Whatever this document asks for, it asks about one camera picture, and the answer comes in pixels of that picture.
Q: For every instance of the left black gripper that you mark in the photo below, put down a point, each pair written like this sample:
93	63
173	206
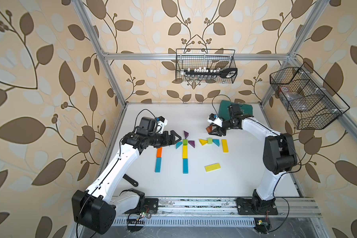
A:
168	141

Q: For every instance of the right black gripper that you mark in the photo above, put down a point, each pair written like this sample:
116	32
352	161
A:
217	130

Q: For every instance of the brown wooden block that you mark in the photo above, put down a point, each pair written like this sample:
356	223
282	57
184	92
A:
209	129

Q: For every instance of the purple triangle block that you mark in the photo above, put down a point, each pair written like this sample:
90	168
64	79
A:
192	143
186	134

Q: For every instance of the long yellow block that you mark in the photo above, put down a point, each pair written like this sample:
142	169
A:
212	167
225	146
184	152

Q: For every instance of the orange long block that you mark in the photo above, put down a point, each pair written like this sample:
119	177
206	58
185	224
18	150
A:
159	153

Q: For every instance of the long teal block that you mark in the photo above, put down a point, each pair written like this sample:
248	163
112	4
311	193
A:
158	164
185	166

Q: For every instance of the teal triangle block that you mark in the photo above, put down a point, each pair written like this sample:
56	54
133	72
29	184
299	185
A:
216	142

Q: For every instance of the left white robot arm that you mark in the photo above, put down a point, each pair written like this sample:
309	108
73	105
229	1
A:
107	175

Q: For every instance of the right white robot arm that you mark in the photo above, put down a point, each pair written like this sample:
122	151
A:
279	157

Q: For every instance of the green plastic tool case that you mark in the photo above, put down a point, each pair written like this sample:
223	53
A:
224	105

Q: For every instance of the dark green hand tool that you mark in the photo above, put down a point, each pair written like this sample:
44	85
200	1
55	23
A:
130	180

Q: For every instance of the plastic bag in basket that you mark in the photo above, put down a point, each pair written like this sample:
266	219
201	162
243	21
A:
296	102

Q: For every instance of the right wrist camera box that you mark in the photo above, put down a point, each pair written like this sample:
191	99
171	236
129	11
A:
215	120

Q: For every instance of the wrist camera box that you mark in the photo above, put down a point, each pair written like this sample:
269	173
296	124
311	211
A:
215	120
161	122

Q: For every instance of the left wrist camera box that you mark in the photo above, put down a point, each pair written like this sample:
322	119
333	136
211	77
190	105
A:
161	122

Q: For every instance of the socket rail with sockets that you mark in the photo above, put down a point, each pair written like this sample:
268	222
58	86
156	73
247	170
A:
198	73

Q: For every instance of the back wire basket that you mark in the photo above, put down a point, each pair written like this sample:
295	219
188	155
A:
189	59

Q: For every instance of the wire basket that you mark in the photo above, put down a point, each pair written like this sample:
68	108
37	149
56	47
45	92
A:
325	105
189	59

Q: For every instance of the right wire basket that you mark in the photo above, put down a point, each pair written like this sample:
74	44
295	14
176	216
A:
325	105

